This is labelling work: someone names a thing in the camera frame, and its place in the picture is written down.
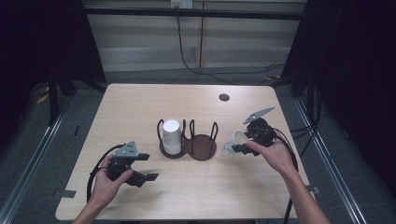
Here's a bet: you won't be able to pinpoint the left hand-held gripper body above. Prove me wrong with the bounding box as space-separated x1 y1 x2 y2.
106 140 148 189

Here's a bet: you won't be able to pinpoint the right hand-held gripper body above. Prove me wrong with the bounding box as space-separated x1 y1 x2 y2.
242 105 278 149

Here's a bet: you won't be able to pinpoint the white paper cup leaf print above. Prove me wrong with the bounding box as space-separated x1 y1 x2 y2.
220 131 250 159

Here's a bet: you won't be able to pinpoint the white paper cup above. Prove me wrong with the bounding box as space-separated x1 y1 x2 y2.
162 118 183 156

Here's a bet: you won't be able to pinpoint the dark wooden cup holder rack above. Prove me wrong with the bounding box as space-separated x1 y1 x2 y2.
156 118 219 162

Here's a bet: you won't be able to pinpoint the person's left hand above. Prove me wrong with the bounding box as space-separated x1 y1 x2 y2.
91 153 135 207

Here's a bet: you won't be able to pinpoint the person's right hand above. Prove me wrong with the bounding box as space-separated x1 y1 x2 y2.
245 130 299 176

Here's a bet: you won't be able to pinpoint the black metal stand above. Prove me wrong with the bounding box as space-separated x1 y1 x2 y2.
46 78 61 127

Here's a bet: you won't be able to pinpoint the yellow floor tape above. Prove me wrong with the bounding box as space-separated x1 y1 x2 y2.
35 92 50 105

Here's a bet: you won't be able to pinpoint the black curtain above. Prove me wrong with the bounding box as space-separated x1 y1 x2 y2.
0 0 107 150
280 0 396 190

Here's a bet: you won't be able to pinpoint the black horizontal metal bar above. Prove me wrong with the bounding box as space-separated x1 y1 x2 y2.
83 7 308 21

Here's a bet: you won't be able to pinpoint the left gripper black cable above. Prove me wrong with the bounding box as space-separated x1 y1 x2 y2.
86 143 126 203

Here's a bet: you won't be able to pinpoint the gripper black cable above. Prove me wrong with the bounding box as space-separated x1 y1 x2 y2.
272 126 301 224
86 143 126 203

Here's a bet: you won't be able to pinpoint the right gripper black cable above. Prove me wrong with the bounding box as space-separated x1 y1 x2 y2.
272 126 301 224

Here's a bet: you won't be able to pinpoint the black floor cables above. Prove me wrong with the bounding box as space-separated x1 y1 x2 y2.
289 122 320 158

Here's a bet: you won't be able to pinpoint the metal floor rail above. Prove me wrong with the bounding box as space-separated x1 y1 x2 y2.
0 101 75 224
293 96 369 224

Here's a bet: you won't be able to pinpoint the black cable along wall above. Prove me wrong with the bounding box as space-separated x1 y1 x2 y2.
175 6 287 86

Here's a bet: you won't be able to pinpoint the white wall outlet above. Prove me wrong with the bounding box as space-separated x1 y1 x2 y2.
170 0 194 9

